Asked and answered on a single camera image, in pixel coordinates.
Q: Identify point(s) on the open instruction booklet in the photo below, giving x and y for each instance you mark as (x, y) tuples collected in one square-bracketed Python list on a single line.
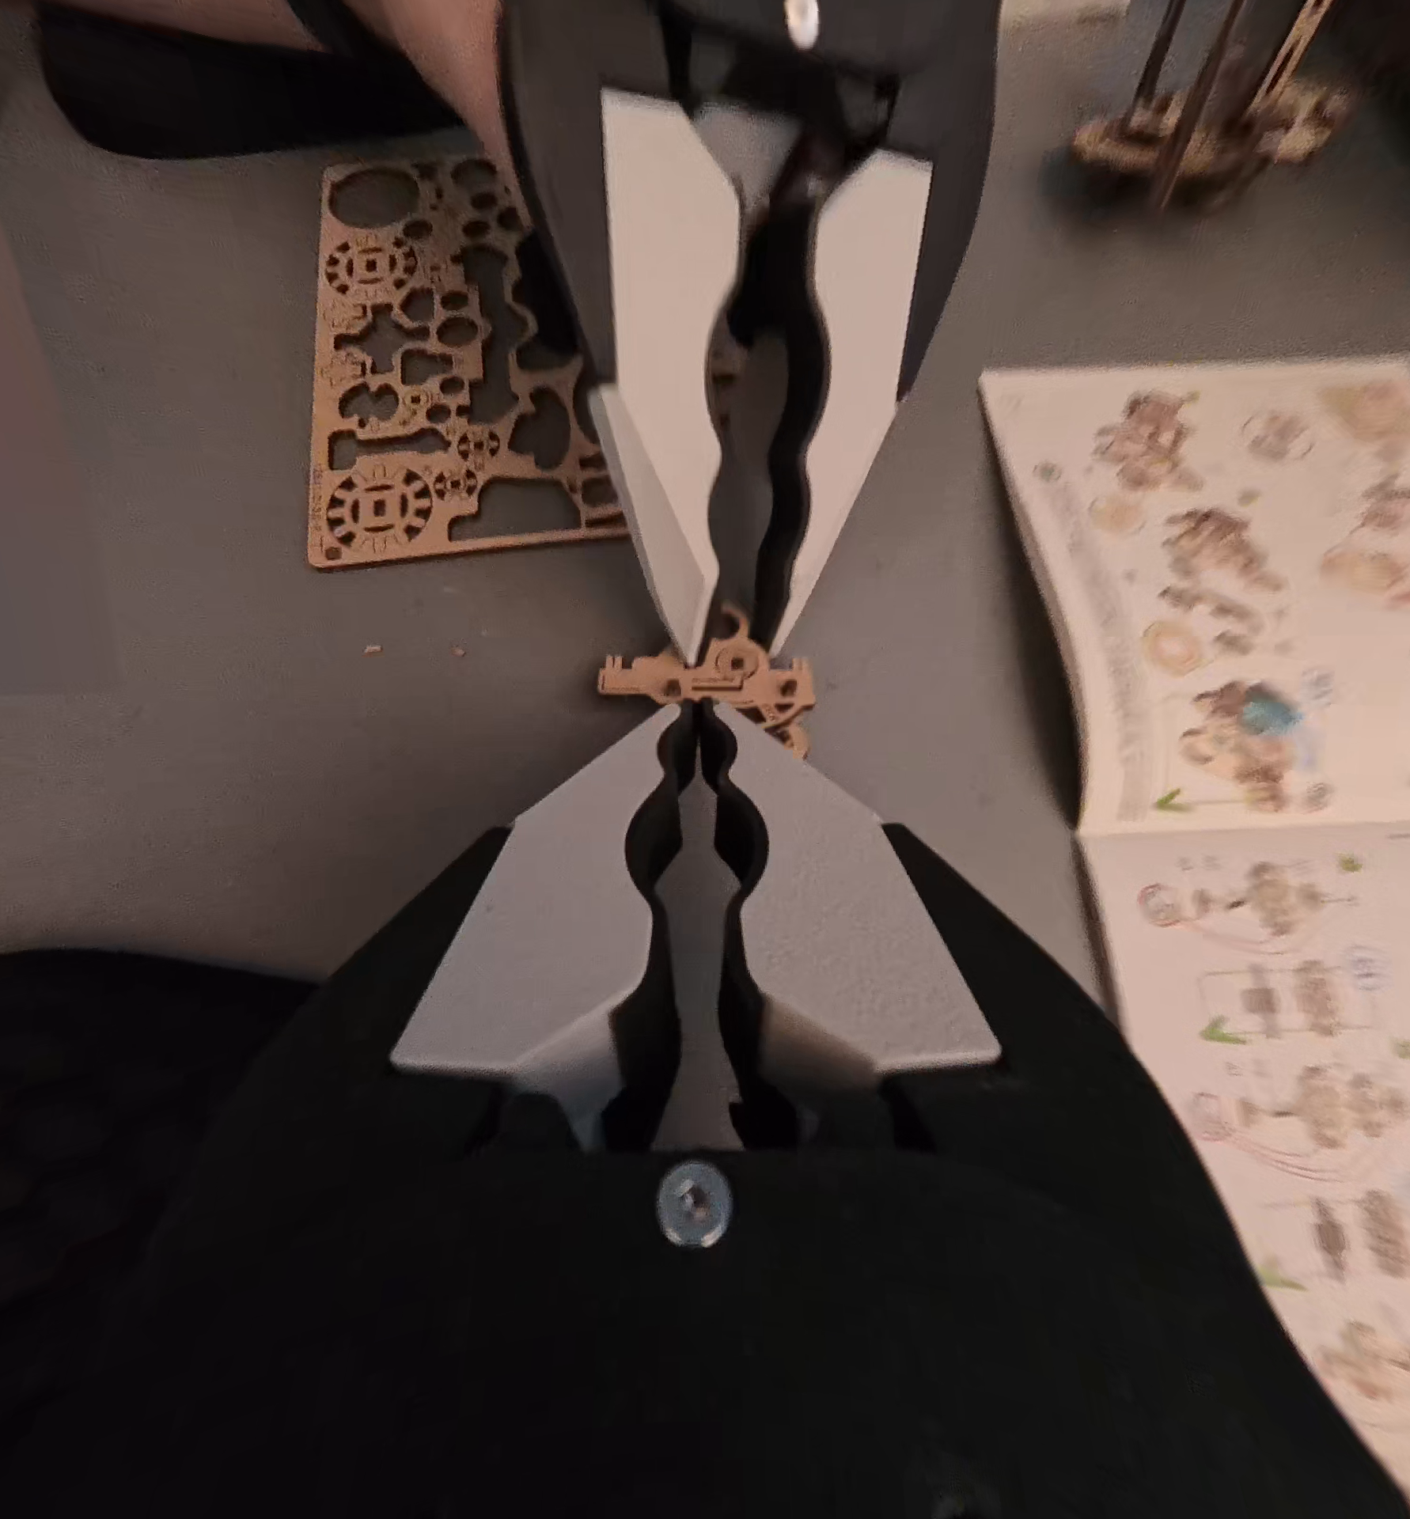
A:
[(1252, 712)]

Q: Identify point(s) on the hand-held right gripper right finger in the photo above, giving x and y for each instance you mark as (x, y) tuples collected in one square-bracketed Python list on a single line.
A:
[(872, 973)]

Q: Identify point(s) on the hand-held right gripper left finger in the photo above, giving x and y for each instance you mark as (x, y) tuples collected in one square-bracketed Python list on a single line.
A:
[(516, 973)]

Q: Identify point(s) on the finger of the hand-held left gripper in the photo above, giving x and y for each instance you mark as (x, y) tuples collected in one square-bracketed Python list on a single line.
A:
[(658, 295), (872, 295)]

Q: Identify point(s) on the wooden model part assembly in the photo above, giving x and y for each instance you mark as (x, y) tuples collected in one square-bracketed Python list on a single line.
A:
[(658, 678)]

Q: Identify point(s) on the partly built wooden model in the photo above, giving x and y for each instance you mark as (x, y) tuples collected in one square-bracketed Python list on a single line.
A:
[(1205, 154)]

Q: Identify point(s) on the laser-cut wooden parts sheet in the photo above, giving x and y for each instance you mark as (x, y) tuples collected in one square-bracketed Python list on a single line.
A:
[(325, 522)]

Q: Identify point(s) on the person's left forearm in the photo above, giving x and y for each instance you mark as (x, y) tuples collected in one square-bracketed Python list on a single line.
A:
[(421, 47)]

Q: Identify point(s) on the black quilted cloth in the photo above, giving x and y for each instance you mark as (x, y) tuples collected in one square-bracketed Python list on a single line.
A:
[(64, 1187)]

